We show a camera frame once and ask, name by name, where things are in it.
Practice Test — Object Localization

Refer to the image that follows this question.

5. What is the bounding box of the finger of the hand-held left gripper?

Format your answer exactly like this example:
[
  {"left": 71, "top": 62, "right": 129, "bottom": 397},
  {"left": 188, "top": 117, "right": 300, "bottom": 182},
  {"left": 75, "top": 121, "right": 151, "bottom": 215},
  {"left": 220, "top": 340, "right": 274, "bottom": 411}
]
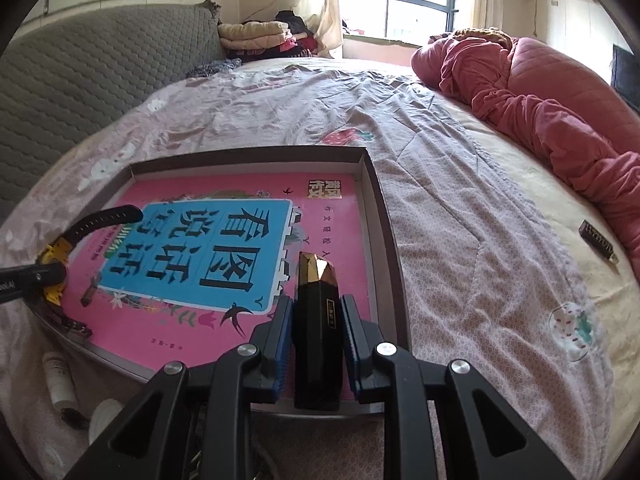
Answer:
[{"left": 0, "top": 261, "right": 67, "bottom": 306}]

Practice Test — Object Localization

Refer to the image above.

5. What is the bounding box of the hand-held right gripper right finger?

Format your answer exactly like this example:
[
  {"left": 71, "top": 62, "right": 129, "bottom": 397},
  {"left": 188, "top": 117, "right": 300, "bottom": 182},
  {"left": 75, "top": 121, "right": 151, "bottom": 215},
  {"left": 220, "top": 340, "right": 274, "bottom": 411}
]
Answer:
[{"left": 340, "top": 294, "right": 576, "bottom": 480}]

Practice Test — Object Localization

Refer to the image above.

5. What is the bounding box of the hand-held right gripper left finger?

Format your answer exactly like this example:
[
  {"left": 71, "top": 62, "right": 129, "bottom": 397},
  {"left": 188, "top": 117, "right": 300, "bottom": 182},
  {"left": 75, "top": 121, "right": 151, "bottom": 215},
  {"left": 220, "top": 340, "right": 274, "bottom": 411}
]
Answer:
[{"left": 62, "top": 296, "right": 296, "bottom": 480}]

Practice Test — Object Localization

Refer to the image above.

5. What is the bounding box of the black and gold box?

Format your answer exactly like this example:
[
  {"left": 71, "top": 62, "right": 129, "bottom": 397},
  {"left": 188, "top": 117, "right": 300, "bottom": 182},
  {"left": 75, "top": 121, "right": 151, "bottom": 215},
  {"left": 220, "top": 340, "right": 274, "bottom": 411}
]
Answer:
[{"left": 292, "top": 251, "right": 343, "bottom": 410}]

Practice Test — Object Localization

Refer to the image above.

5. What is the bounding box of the yellow and black wristwatch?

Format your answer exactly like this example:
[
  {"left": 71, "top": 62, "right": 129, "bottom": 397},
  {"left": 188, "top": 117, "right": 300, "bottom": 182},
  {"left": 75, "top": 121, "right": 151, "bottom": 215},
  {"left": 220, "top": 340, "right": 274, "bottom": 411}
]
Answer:
[{"left": 37, "top": 205, "right": 146, "bottom": 338}]

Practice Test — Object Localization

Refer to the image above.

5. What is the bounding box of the small white bottle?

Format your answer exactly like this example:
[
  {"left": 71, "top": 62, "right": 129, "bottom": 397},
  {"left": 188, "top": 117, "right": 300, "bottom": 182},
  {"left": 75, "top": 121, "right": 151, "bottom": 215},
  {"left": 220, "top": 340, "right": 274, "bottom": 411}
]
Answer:
[{"left": 42, "top": 351, "right": 77, "bottom": 409}]

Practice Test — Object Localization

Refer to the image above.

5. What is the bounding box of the grey cardboard box tray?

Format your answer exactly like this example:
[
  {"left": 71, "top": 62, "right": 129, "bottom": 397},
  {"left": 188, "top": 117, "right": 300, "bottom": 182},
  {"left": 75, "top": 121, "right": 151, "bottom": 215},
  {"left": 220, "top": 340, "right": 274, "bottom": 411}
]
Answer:
[{"left": 37, "top": 146, "right": 413, "bottom": 416}]

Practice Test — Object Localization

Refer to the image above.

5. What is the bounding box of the pink and blue book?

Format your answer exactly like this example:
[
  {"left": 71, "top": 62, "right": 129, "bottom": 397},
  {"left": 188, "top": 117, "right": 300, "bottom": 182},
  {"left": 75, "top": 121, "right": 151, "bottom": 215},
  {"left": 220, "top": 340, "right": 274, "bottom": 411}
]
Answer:
[{"left": 62, "top": 172, "right": 381, "bottom": 401}]

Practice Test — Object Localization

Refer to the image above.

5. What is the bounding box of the white round lid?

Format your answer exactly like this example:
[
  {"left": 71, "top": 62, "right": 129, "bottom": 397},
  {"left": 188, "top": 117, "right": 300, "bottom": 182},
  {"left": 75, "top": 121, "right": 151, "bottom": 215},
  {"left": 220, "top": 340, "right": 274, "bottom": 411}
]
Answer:
[{"left": 89, "top": 399, "right": 126, "bottom": 443}]

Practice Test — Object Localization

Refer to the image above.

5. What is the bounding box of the pink floral blanket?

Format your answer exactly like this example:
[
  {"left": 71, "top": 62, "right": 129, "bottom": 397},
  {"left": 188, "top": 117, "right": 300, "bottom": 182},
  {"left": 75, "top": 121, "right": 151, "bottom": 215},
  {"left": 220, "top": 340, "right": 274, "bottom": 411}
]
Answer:
[{"left": 0, "top": 57, "right": 640, "bottom": 480}]

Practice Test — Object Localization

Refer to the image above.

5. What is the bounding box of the grey quilted headboard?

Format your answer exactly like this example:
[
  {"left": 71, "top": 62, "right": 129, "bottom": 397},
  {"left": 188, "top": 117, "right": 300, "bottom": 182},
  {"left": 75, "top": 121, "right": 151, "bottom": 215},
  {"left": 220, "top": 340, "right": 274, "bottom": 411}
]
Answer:
[{"left": 0, "top": 2, "right": 223, "bottom": 221}]

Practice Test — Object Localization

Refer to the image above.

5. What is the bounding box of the cream bed sheet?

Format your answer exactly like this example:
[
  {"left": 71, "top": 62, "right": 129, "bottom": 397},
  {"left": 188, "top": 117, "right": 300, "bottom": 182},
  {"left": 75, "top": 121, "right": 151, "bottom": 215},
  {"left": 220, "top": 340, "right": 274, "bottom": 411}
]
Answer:
[{"left": 425, "top": 85, "right": 640, "bottom": 461}]

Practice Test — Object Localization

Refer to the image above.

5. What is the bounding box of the small black studded case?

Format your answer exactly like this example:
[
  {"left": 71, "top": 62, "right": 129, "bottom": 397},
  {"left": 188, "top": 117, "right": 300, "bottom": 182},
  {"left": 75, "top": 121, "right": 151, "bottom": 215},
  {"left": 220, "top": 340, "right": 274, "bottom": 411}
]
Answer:
[{"left": 579, "top": 220, "right": 619, "bottom": 264}]

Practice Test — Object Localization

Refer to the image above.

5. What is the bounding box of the dark patterned cloth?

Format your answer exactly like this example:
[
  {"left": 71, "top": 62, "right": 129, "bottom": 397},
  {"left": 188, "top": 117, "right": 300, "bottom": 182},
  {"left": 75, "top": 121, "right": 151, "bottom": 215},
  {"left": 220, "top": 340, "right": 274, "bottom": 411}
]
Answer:
[{"left": 186, "top": 58, "right": 244, "bottom": 79}]

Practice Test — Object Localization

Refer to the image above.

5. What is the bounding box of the pile of dark clothes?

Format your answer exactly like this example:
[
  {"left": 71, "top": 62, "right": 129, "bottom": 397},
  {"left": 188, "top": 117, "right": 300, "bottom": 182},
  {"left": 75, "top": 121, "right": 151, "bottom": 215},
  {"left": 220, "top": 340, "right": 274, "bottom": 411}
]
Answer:
[{"left": 225, "top": 10, "right": 327, "bottom": 63}]

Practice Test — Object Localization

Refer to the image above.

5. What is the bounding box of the beige folded blanket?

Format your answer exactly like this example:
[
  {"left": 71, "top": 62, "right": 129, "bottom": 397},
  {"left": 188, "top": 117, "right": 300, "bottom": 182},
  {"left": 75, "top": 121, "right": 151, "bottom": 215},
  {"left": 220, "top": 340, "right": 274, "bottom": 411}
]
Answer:
[{"left": 218, "top": 21, "right": 292, "bottom": 52}]

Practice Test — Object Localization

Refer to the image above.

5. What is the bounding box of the pink quilted duvet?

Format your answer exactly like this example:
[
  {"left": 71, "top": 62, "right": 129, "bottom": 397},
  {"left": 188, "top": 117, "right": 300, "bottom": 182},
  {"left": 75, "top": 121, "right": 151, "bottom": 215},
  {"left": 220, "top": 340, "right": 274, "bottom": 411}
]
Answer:
[{"left": 411, "top": 27, "right": 640, "bottom": 261}]

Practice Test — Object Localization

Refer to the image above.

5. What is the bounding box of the mustard knitted cloth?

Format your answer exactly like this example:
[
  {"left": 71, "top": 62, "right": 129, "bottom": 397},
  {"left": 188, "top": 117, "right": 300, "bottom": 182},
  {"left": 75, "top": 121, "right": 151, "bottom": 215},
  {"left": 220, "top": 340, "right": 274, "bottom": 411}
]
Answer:
[{"left": 452, "top": 26, "right": 514, "bottom": 47}]

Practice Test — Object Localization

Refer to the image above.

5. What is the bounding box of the cream curtain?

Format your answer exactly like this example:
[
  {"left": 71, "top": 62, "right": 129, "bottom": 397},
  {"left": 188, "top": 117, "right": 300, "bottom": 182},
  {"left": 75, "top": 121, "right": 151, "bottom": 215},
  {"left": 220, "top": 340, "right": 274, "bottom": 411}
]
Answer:
[{"left": 294, "top": 0, "right": 347, "bottom": 59}]

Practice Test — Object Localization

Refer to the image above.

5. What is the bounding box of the dark screen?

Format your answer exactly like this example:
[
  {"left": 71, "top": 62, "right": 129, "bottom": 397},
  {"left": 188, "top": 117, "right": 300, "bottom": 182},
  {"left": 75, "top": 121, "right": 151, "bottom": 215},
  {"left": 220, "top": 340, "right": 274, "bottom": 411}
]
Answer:
[{"left": 612, "top": 44, "right": 640, "bottom": 107}]

